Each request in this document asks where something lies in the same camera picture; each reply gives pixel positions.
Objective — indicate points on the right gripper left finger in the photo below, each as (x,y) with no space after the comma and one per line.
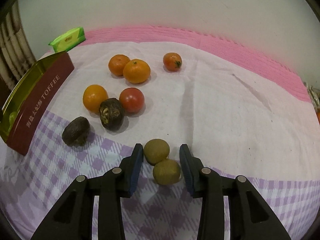
(71,217)

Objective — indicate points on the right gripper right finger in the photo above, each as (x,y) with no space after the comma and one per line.
(250,216)

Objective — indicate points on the dark passion fruit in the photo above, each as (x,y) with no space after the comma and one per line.
(76,132)
(111,114)

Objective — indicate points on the brown longan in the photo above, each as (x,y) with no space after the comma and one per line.
(167,172)
(156,150)

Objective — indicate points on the yellow orange fruit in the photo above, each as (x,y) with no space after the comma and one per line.
(93,96)

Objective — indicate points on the red tomato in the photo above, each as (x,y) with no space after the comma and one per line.
(132,100)

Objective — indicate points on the orange mandarin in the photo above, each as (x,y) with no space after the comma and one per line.
(117,64)
(136,71)

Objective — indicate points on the green tomato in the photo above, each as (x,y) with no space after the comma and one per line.
(12,118)

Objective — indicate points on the orange plastic bag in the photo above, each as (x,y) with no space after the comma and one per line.
(318,116)

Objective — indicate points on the red gold toffee tin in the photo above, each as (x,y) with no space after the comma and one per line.
(31,97)

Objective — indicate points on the beige radiator pipes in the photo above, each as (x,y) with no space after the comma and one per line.
(16,55)

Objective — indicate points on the small orange tomato far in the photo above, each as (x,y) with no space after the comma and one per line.
(172,62)

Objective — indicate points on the green tissue pack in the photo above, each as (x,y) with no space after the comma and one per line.
(68,40)

